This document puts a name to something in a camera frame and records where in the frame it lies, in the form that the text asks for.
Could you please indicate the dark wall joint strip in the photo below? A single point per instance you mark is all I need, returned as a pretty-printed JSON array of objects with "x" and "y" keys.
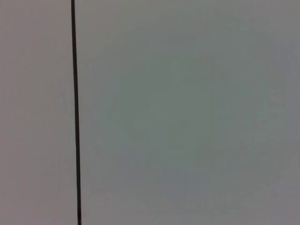
[{"x": 75, "y": 93}]

